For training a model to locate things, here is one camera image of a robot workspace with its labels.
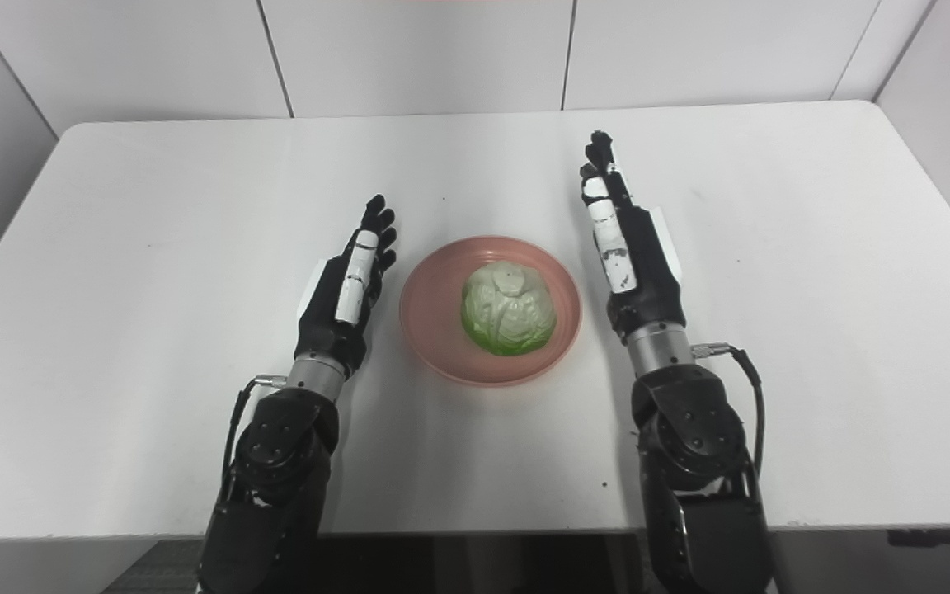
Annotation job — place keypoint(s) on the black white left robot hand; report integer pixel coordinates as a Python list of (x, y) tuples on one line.
[(322, 326)]

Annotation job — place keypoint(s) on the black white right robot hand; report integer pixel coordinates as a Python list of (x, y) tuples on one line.
[(652, 280)]

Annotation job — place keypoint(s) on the pink round plate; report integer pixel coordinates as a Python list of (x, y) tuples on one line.
[(434, 330)]

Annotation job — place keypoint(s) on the green white cabbage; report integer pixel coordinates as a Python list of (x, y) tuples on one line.
[(510, 312)]

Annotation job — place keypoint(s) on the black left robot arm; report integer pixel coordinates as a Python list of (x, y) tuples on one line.
[(277, 478)]

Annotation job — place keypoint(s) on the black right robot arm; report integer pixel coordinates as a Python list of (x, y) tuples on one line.
[(693, 470)]

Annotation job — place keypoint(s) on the black table frame bracket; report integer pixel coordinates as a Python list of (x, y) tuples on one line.
[(945, 537)]

